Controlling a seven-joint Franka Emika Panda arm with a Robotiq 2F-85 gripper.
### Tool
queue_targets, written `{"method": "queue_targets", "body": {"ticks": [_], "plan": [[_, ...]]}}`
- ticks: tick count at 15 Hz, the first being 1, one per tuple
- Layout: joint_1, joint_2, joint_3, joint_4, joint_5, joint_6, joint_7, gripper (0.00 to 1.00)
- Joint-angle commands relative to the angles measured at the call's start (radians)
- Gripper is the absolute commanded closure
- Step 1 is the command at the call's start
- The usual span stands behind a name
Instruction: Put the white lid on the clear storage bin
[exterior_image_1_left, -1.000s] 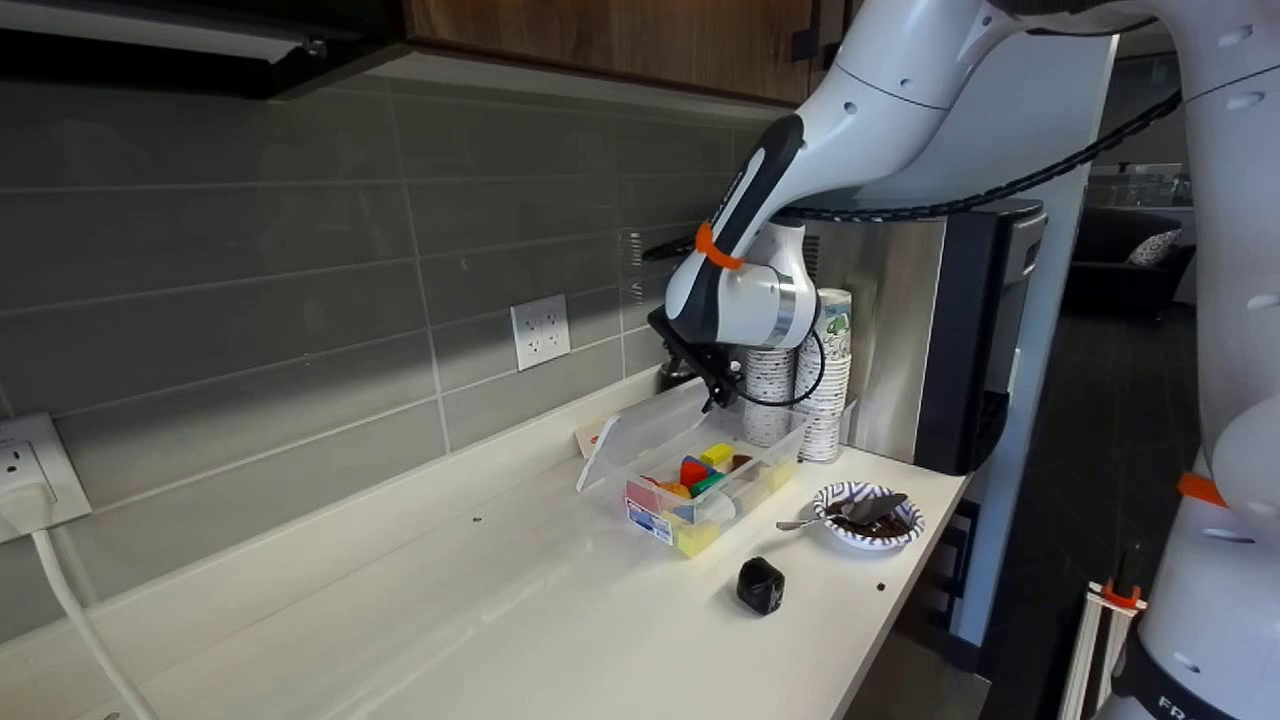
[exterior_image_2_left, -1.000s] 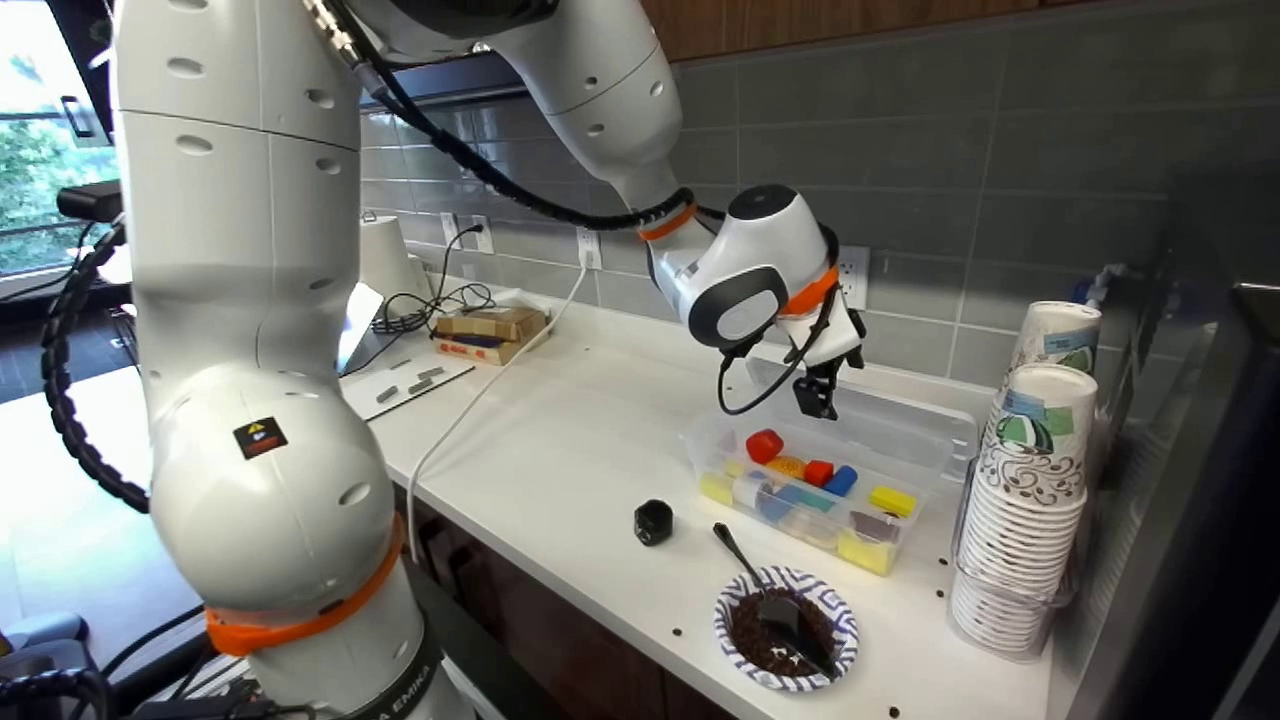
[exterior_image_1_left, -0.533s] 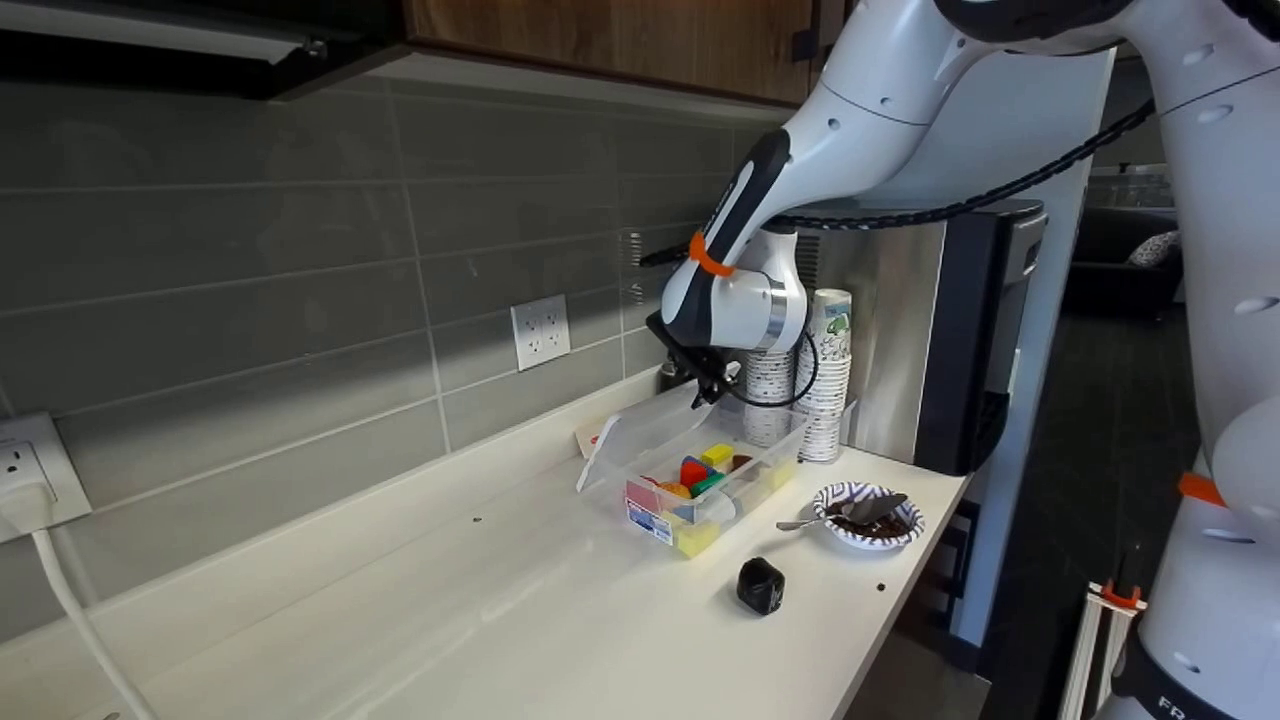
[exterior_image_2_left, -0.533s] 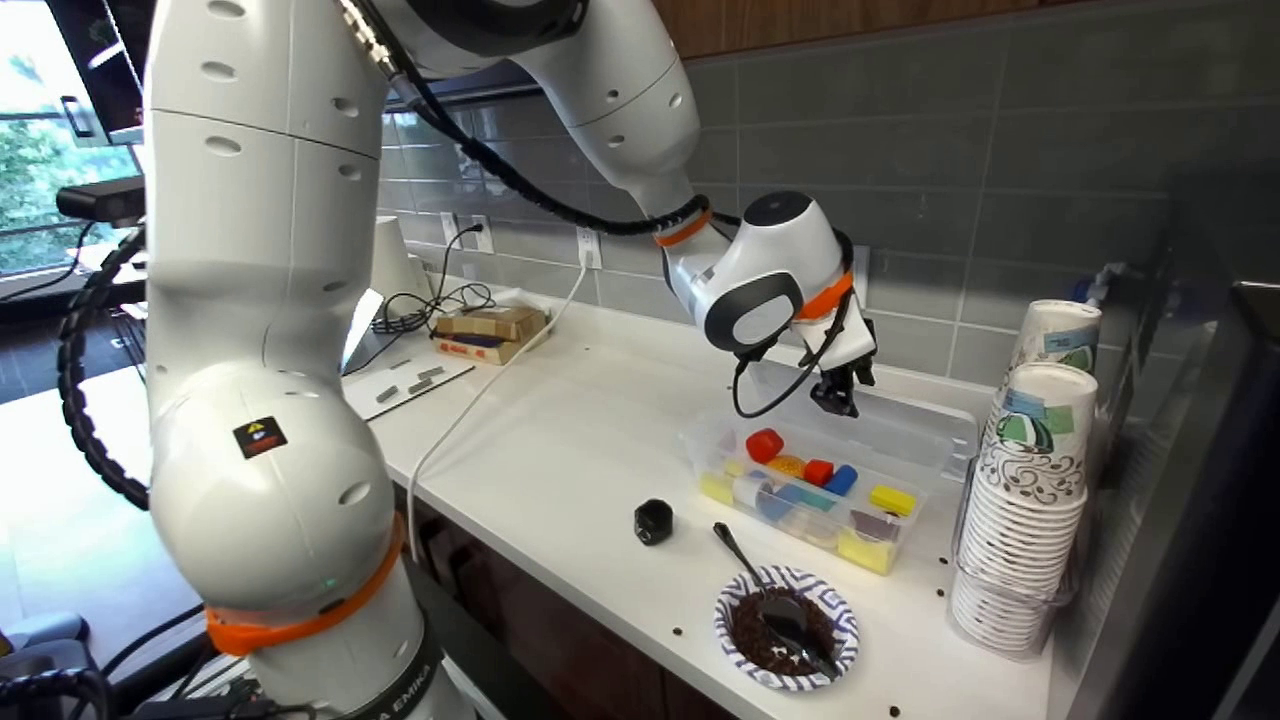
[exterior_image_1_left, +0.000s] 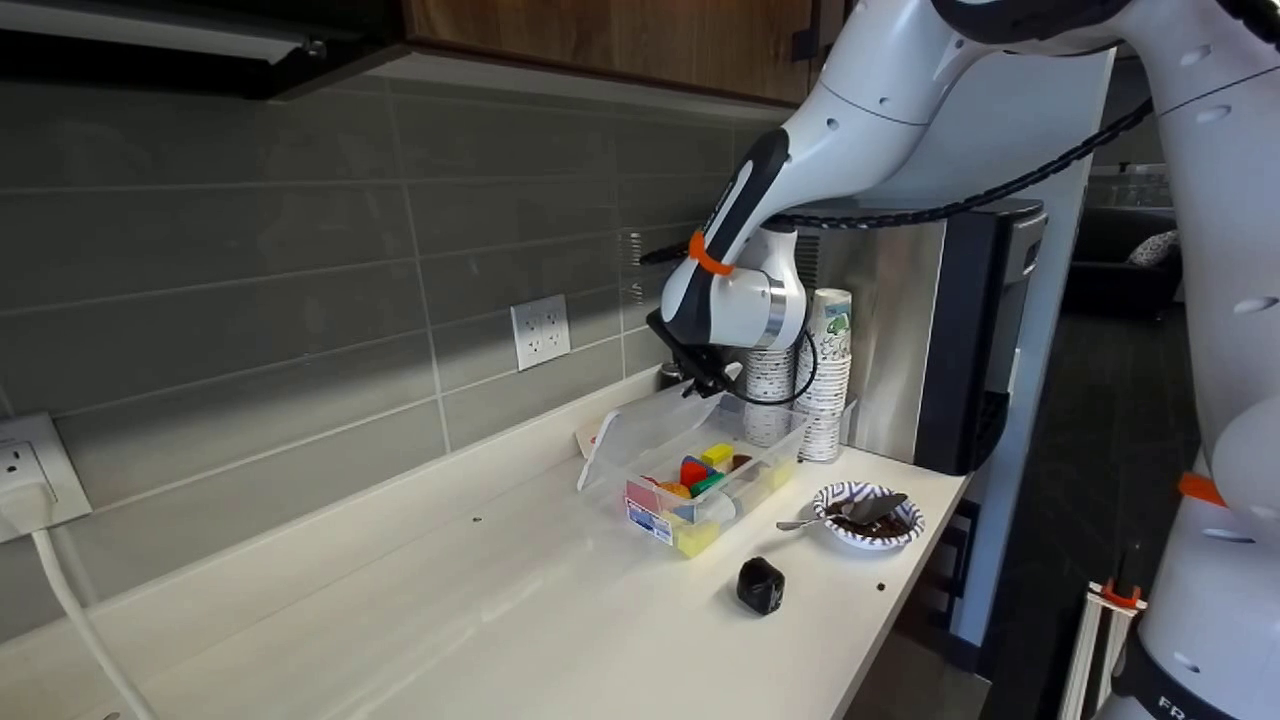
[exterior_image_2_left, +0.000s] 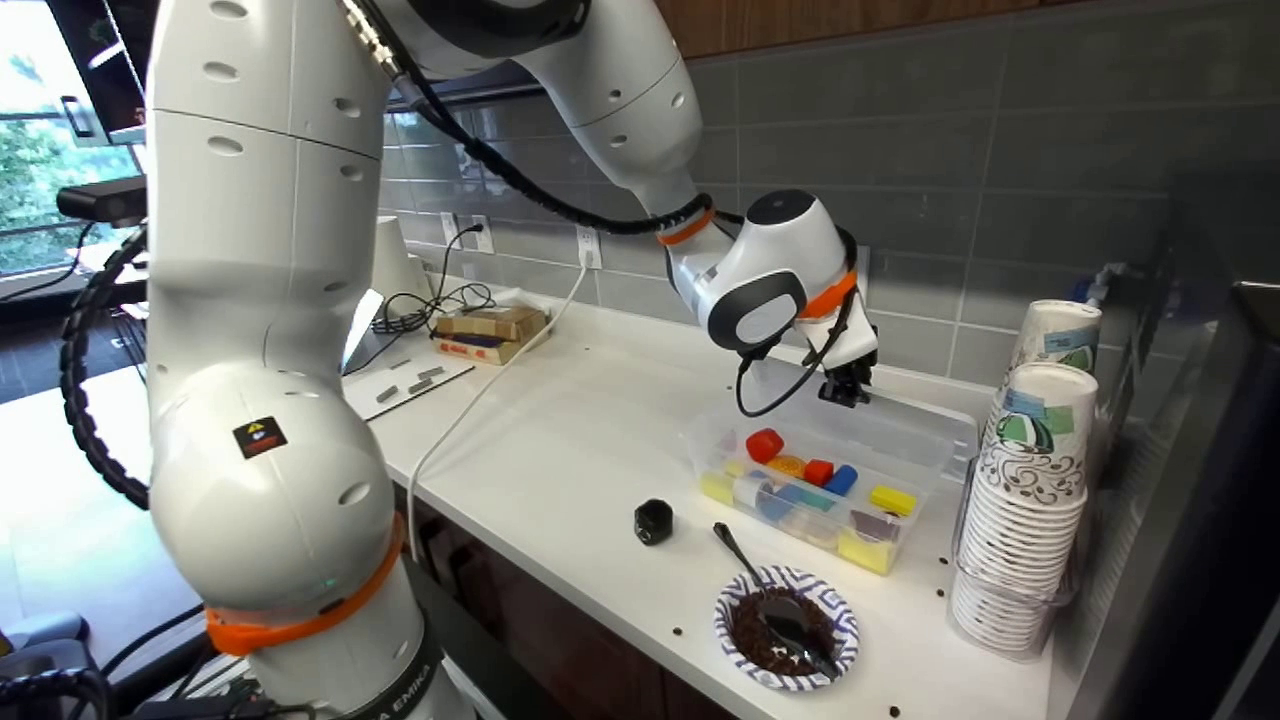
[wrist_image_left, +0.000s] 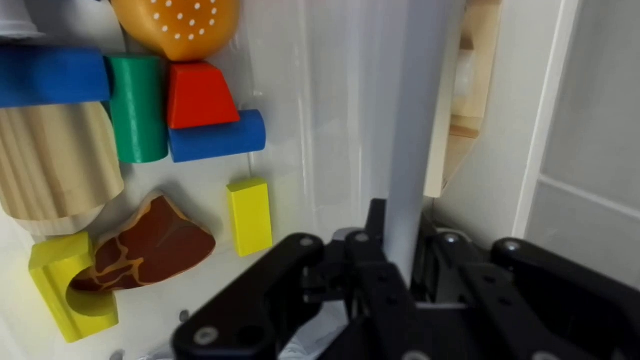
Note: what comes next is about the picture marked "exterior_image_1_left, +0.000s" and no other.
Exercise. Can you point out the dark under cabinet hood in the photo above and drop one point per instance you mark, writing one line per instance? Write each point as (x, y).
(160, 32)

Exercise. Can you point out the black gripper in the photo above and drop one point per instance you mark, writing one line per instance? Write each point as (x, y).
(697, 362)

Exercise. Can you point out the yellow arch block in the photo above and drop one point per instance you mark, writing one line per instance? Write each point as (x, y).
(720, 453)

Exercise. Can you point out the orange toy burger bun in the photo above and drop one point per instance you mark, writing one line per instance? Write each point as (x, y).
(671, 489)

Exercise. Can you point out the clear plastic storage bin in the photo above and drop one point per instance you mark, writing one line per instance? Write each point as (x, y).
(760, 474)

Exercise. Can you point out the dark background sofa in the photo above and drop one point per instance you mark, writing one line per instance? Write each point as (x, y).
(1123, 266)

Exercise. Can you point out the metal spoon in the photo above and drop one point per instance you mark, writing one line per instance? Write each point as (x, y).
(800, 523)

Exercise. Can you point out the blue white patterned paper bowl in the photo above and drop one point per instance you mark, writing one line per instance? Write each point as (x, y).
(834, 526)

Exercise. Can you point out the brown coffee beans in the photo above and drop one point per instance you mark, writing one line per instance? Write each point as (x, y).
(872, 512)

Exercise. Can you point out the large yellow block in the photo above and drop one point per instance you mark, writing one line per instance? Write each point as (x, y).
(697, 540)

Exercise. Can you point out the wooden wall cabinet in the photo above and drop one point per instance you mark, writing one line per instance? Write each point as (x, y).
(602, 43)

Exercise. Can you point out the red trapezoid block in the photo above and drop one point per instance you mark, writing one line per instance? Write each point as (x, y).
(692, 470)

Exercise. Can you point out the white stand with orange clips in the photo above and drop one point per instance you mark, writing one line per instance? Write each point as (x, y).
(1101, 643)

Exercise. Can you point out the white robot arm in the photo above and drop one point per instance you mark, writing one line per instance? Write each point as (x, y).
(881, 132)

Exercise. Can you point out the small black object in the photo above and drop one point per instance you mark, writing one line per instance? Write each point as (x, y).
(760, 584)

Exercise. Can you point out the green cylinder block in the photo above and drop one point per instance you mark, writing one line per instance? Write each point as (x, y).
(706, 483)

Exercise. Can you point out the narrow wall plate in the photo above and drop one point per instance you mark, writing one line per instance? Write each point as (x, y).
(635, 251)

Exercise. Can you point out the black tall appliance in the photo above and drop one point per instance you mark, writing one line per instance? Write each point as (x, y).
(974, 347)

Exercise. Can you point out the white tall panel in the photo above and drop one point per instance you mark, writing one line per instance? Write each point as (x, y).
(1063, 332)

